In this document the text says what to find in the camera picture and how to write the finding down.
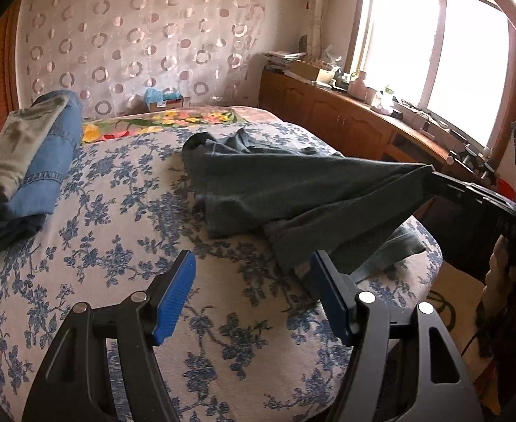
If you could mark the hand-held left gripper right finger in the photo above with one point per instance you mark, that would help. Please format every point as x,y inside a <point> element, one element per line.
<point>328,299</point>

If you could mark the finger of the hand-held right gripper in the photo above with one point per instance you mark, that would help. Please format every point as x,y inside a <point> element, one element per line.
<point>460,198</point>
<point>456,181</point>

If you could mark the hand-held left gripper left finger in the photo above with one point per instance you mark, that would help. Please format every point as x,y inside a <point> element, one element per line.
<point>175,299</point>

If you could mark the dark grey pants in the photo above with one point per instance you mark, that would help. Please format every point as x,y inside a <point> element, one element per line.
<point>284,180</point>

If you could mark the person's right forearm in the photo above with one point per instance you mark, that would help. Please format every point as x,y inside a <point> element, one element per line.
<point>504,334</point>

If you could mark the folded olive green pants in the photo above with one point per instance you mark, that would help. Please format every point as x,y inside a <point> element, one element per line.
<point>11,149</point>

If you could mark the person's right hand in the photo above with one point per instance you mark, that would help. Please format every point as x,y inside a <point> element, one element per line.
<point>499,268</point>

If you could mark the red container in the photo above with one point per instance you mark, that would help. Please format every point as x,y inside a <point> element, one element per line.
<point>506,189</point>

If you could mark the blue floral bedspread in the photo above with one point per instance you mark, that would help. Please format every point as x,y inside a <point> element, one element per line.
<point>108,228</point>

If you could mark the pink bottle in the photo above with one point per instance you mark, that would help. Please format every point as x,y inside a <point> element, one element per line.
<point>358,85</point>

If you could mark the window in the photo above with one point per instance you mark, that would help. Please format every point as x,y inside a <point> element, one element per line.
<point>451,44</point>

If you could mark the wooden cabinet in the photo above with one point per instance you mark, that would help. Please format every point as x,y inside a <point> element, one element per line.
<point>328,110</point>

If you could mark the colourful floral pillow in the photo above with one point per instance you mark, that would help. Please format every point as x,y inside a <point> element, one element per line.
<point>152,124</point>

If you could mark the open cardboard box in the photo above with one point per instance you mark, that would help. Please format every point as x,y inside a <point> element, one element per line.
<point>311,70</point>

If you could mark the folded blue jeans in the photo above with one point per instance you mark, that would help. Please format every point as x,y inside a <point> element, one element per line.
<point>51,158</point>

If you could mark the cardboard box with blue cloth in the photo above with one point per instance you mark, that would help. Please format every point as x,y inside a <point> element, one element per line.
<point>163,100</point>

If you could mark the stack of papers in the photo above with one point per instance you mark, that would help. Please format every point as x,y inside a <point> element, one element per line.
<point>282,58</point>

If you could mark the beige curtain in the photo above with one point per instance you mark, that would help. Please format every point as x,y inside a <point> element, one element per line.
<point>322,4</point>

